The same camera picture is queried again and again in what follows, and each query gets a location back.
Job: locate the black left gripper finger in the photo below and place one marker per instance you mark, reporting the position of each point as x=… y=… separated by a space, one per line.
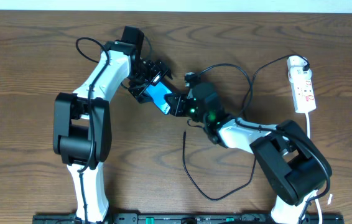
x=161 y=70
x=140 y=94

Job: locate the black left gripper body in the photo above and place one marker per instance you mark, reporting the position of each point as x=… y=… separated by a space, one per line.
x=145 y=79

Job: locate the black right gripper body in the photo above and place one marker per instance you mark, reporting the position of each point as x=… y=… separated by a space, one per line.
x=180 y=104

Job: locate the blue screen smartphone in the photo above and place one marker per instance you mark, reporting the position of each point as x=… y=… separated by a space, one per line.
x=157 y=94

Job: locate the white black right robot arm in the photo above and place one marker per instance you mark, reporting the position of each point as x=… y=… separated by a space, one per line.
x=296 y=170

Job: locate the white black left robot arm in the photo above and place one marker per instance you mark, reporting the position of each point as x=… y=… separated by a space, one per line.
x=82 y=134

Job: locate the white usb charger plug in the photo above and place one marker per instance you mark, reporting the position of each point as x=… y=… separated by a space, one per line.
x=298 y=61

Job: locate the white power strip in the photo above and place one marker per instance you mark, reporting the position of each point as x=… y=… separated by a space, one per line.
x=302 y=90

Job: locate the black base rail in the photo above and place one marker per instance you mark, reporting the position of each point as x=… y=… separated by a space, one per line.
x=133 y=218

